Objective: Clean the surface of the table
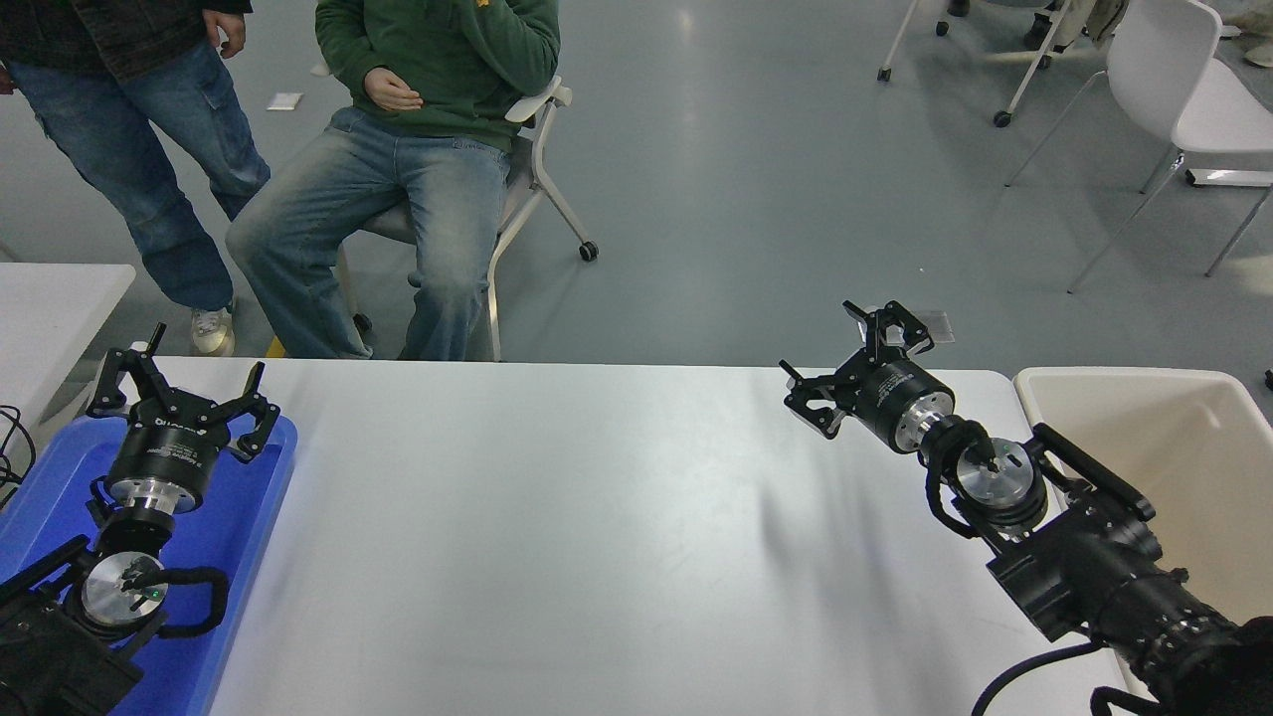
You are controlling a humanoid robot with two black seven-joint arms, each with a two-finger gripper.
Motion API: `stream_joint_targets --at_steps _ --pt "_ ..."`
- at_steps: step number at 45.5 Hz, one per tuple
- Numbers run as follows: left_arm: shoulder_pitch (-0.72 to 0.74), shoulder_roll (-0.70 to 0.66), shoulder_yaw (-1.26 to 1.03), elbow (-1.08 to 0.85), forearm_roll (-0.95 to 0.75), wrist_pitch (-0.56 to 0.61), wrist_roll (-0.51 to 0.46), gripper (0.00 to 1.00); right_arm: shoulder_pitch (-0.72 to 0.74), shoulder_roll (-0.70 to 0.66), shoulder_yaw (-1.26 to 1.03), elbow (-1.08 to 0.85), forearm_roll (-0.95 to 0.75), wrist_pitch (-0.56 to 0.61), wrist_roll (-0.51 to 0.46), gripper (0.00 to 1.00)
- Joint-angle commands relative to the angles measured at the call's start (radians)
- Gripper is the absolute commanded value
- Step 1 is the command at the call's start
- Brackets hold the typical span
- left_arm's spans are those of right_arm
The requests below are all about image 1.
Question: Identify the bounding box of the white table foot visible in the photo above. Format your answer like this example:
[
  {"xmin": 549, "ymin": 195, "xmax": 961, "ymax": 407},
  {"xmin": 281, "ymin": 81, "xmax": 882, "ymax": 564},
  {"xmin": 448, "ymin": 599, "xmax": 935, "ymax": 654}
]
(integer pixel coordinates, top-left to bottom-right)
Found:
[{"xmin": 1185, "ymin": 168, "xmax": 1273, "ymax": 189}]

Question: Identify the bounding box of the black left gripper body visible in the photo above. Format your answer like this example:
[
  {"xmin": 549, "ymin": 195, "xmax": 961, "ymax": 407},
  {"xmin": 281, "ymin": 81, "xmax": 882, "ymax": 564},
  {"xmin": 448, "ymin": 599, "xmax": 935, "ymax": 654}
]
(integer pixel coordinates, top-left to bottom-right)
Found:
[{"xmin": 107, "ymin": 402, "xmax": 238, "ymax": 498}]

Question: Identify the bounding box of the blue plastic tray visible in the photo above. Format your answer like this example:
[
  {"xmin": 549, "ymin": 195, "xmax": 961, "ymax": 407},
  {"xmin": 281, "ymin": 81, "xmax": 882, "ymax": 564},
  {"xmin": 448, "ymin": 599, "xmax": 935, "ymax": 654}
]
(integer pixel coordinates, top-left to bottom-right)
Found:
[{"xmin": 0, "ymin": 413, "xmax": 299, "ymax": 716}]

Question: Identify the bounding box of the white rolling chair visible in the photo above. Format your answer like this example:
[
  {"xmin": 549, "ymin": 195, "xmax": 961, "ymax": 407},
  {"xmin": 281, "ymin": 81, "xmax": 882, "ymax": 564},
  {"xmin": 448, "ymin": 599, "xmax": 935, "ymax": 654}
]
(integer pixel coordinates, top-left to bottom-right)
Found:
[{"xmin": 877, "ymin": 0, "xmax": 1105, "ymax": 128}]

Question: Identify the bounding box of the black cable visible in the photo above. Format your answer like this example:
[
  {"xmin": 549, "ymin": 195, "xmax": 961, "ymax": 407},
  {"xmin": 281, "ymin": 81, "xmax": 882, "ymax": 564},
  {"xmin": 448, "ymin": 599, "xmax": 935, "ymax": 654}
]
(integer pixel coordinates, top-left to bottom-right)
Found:
[{"xmin": 0, "ymin": 405, "xmax": 38, "ymax": 508}]

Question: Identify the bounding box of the seated person's right hand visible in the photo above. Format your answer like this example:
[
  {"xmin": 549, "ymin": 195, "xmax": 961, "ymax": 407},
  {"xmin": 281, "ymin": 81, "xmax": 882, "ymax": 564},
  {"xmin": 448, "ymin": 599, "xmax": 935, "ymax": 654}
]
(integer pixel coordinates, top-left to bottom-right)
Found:
[{"xmin": 363, "ymin": 70, "xmax": 424, "ymax": 112}]

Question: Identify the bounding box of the seated person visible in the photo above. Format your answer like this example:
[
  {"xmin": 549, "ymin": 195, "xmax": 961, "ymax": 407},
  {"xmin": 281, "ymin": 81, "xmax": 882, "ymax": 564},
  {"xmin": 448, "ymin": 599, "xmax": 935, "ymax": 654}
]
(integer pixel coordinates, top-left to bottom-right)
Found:
[{"xmin": 227, "ymin": 0, "xmax": 563, "ymax": 361}]

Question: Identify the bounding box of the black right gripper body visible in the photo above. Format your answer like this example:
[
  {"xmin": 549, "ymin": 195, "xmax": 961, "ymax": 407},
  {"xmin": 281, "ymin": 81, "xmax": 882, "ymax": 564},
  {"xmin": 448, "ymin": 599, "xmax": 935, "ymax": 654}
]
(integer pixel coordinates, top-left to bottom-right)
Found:
[{"xmin": 850, "ymin": 360, "xmax": 954, "ymax": 453}]

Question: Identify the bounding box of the standing person's left hand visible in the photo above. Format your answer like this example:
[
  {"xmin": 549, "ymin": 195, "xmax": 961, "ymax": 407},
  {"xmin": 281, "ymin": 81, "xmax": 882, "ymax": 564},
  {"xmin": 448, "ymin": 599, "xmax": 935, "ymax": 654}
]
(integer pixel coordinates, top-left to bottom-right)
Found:
[{"xmin": 202, "ymin": 8, "xmax": 247, "ymax": 59}]

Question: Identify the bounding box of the standing person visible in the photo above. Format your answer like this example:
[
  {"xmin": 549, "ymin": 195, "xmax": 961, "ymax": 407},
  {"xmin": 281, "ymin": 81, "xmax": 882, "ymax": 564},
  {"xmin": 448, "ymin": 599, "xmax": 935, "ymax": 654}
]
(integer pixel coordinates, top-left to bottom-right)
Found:
[{"xmin": 0, "ymin": 0, "xmax": 272, "ymax": 357}]

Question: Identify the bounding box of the white side table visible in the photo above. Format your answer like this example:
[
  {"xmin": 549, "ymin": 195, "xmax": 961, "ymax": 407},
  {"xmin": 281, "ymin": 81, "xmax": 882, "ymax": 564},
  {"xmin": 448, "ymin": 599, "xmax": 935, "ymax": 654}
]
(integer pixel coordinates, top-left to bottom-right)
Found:
[{"xmin": 0, "ymin": 263, "xmax": 138, "ymax": 478}]

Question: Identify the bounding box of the large pale bin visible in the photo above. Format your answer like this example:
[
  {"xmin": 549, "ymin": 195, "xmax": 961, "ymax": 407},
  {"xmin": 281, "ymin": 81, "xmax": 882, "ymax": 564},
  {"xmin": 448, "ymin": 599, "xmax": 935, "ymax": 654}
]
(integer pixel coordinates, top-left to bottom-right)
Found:
[{"xmin": 1012, "ymin": 366, "xmax": 1273, "ymax": 716}]

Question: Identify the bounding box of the white shell chair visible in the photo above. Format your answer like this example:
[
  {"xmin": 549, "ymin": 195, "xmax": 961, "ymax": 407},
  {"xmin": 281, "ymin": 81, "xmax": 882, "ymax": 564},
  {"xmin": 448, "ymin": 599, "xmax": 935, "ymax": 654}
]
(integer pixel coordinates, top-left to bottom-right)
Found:
[{"xmin": 1004, "ymin": 0, "xmax": 1273, "ymax": 294}]

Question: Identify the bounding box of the grey office chair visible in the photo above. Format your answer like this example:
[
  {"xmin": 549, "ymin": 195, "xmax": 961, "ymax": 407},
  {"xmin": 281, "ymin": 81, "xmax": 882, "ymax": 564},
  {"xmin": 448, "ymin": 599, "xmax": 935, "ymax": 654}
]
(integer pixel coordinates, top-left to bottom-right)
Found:
[{"xmin": 308, "ymin": 60, "xmax": 600, "ymax": 362}]

